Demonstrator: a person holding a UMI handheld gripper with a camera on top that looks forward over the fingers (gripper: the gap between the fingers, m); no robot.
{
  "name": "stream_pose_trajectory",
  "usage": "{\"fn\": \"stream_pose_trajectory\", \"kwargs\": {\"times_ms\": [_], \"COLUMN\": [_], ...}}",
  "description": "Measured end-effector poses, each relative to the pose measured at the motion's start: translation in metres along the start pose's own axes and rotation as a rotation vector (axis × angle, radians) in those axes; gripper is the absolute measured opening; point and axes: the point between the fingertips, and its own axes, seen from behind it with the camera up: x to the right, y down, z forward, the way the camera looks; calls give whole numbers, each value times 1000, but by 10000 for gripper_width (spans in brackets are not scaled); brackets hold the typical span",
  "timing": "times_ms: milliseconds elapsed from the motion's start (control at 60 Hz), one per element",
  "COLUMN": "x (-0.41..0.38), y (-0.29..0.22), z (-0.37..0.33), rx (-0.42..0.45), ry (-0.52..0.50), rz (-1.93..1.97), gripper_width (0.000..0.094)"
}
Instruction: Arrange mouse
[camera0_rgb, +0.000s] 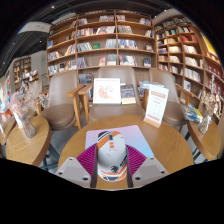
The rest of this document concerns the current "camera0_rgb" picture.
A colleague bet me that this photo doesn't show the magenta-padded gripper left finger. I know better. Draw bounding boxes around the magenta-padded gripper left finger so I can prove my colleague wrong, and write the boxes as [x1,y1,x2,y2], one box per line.
[54,144,98,190]

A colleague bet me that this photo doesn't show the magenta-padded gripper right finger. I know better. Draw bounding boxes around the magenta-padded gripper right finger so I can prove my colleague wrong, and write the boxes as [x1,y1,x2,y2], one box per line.
[125,144,170,190]

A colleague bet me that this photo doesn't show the white orange black computer mouse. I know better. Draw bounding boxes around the white orange black computer mouse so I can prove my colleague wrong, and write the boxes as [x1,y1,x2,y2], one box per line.
[95,130,129,183]

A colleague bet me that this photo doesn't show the pink blue gradient mouse pad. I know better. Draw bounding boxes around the pink blue gradient mouse pad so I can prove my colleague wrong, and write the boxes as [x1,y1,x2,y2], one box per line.
[84,124,155,159]

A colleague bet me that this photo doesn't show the round wooden side table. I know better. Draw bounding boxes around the round wooden side table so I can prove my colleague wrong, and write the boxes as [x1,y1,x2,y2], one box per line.
[5,115,53,168]

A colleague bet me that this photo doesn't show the glass vase with pink flowers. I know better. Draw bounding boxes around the glass vase with pink flowers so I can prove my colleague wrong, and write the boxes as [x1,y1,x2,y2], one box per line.
[8,79,49,139]

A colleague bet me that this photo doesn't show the wooden table with black legs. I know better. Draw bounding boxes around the wooden table with black legs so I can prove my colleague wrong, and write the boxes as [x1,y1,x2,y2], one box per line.
[186,118,223,162]

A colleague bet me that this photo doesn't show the beige wooden-armed armchair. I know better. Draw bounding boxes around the beige wooden-armed armchair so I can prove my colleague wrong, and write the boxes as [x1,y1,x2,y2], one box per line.
[78,65,151,124]
[34,69,94,132]
[141,68,189,129]

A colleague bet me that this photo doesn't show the white red sign stand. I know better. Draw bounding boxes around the white red sign stand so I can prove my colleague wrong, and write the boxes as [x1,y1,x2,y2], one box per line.
[143,83,170,129]

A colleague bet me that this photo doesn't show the glass vase with pale flowers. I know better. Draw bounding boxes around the glass vase with pale flowers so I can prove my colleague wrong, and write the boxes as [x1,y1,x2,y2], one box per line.
[197,74,223,135]

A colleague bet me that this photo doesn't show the stack of colourful books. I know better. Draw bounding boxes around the stack of colourful books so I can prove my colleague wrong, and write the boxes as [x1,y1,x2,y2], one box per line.
[181,103,204,124]

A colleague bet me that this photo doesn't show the small white table sign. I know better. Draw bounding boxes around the small white table sign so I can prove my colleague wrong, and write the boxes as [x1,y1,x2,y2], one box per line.
[13,112,24,130]

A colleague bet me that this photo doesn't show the dark cover book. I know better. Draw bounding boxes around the dark cover book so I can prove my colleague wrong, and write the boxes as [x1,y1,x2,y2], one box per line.
[120,83,137,105]

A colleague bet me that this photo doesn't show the white framed floral picture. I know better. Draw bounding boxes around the white framed floral picture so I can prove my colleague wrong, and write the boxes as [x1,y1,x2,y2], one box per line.
[92,77,122,105]

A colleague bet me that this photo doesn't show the small distant wooden bookshelf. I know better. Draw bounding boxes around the small distant wooden bookshelf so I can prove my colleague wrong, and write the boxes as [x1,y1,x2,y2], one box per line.
[12,56,33,91]

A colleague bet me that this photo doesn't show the curved wooden bookshelf with books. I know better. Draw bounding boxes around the curved wooden bookshelf with books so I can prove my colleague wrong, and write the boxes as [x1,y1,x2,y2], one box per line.
[153,16,224,111]

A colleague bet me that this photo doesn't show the wide wooden bookshelf with books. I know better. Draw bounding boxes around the wide wooden bookshelf with books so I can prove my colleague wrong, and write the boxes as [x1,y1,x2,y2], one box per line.
[45,9,156,91]

